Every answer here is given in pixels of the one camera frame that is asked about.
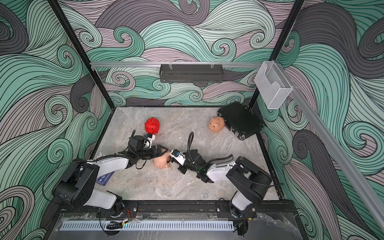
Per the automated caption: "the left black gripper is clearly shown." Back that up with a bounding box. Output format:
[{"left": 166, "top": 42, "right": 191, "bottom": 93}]
[{"left": 137, "top": 146, "right": 168, "bottom": 162}]

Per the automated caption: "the pink piggy bank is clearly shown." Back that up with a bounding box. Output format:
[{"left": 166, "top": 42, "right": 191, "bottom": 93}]
[
  {"left": 209, "top": 117, "right": 225, "bottom": 133},
  {"left": 154, "top": 152, "right": 172, "bottom": 169}
]

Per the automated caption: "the red piggy bank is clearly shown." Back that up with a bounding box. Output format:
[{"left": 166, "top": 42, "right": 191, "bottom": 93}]
[{"left": 145, "top": 117, "right": 160, "bottom": 135}]

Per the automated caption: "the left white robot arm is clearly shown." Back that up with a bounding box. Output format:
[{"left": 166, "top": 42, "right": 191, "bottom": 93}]
[{"left": 52, "top": 135, "right": 168, "bottom": 210}]

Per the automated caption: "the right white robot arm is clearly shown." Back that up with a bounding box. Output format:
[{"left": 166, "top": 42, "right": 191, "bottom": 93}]
[{"left": 171, "top": 150, "right": 273, "bottom": 218}]

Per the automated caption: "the black case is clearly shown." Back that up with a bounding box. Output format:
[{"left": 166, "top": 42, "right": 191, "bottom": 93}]
[{"left": 217, "top": 103, "right": 263, "bottom": 141}]

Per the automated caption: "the blue card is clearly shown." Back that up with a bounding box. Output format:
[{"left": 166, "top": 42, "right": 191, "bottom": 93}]
[{"left": 96, "top": 172, "right": 114, "bottom": 186}]

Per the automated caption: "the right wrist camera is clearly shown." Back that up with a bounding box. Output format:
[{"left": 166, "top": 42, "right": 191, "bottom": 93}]
[{"left": 171, "top": 149, "right": 187, "bottom": 166}]

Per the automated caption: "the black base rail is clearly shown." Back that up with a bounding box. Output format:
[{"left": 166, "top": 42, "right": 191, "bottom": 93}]
[{"left": 98, "top": 199, "right": 298, "bottom": 219}]

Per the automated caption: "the white slotted cable duct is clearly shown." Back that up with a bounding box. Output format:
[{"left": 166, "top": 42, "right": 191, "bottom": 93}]
[{"left": 59, "top": 221, "right": 235, "bottom": 232}]

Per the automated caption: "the black wall tray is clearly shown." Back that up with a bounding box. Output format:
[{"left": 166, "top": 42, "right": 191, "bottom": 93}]
[{"left": 159, "top": 65, "right": 224, "bottom": 84}]

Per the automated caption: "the aluminium back rail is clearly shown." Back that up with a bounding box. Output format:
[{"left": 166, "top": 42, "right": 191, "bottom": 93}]
[{"left": 90, "top": 61, "right": 263, "bottom": 69}]

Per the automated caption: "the aluminium rail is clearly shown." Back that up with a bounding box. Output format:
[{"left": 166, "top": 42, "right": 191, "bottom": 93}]
[
  {"left": 273, "top": 61, "right": 384, "bottom": 230},
  {"left": 90, "top": 61, "right": 263, "bottom": 69}
]

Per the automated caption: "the clear acrylic wall holder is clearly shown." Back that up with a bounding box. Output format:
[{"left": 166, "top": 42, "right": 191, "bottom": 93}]
[{"left": 255, "top": 61, "right": 293, "bottom": 110}]

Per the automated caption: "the aluminium right rail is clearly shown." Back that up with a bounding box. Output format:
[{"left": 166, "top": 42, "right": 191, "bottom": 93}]
[{"left": 273, "top": 61, "right": 384, "bottom": 230}]

